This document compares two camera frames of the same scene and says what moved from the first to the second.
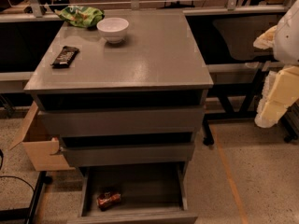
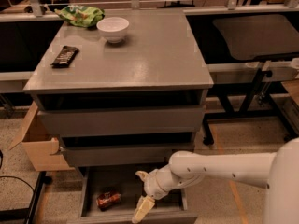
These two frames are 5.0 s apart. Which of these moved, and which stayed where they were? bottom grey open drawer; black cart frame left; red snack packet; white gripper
Moved: white gripper
Stayed: red snack packet; black cart frame left; bottom grey open drawer
